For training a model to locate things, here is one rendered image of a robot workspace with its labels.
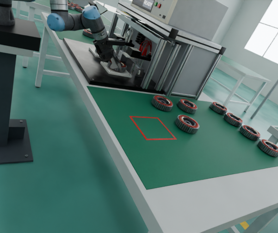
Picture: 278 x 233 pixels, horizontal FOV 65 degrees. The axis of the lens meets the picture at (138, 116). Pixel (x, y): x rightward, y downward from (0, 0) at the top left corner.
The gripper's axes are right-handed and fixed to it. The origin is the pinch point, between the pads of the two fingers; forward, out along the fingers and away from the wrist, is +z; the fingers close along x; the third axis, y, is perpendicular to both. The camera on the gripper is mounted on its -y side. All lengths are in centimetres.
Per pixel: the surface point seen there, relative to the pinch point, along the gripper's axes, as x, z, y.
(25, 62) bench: -160, 35, 71
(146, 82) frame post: 20.4, 5.3, -7.2
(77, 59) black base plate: -5.6, -12.3, 18.7
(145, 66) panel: -8.5, 15.6, -18.8
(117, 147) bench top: 65, -13, 23
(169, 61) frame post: 19.8, 0.4, -23.5
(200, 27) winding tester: 11, -3, -52
